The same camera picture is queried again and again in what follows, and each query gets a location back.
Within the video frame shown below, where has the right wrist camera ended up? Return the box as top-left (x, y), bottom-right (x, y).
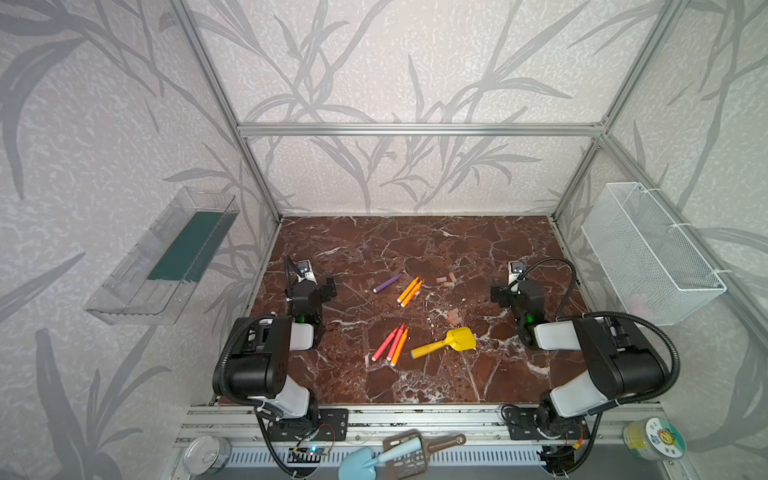
top-left (507, 261), bottom-right (526, 285)

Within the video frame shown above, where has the white wire mesh basket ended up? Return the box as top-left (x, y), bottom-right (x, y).
top-left (582, 182), bottom-right (727, 326)

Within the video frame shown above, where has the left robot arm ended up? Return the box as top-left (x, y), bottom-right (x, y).
top-left (212, 277), bottom-right (337, 430)

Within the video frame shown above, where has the pink marker pen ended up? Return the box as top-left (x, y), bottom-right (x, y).
top-left (371, 327), bottom-right (399, 362)

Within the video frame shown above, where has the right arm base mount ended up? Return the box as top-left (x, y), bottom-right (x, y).
top-left (500, 404), bottom-right (591, 442)

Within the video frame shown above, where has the yellow toy shovel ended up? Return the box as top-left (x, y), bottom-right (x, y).
top-left (410, 327), bottom-right (477, 359)

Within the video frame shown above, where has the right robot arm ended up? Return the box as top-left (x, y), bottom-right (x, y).
top-left (490, 278), bottom-right (681, 430)

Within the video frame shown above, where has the small circuit board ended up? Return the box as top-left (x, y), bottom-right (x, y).
top-left (290, 445), bottom-right (329, 463)

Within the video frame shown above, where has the purple marker pen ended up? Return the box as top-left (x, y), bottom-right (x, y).
top-left (372, 273), bottom-right (402, 294)

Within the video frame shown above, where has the metal tin can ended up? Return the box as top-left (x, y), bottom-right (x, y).
top-left (182, 435), bottom-right (232, 476)

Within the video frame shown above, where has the light blue toy shovel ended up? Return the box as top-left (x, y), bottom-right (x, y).
top-left (338, 438), bottom-right (422, 480)

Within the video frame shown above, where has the orange marker pen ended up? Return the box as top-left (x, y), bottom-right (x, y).
top-left (390, 328), bottom-right (409, 367)
top-left (400, 280), bottom-right (423, 308)
top-left (397, 276), bottom-right (420, 305)

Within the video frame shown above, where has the red marker pen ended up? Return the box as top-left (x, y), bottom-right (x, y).
top-left (386, 323), bottom-right (405, 362)

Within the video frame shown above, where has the clear plastic wall bin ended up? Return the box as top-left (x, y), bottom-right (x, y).
top-left (85, 187), bottom-right (240, 326)

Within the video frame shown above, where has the brown toy rake sieve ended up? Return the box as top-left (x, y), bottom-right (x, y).
top-left (382, 429), bottom-right (467, 480)

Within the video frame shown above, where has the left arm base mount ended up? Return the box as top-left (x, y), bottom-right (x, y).
top-left (267, 408), bottom-right (349, 442)

